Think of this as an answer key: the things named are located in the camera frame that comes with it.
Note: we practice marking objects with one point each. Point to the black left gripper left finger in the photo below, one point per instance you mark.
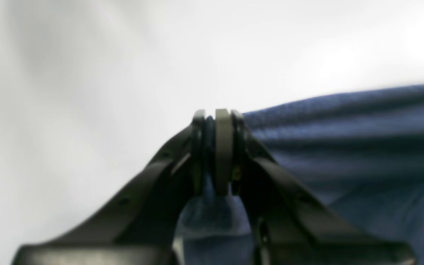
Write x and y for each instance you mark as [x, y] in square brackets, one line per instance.
[137, 226]

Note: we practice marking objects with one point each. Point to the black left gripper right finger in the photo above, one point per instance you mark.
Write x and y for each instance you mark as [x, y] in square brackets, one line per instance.
[290, 226]

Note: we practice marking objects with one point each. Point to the navy blue T-shirt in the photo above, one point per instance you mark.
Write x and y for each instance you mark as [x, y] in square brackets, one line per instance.
[360, 153]

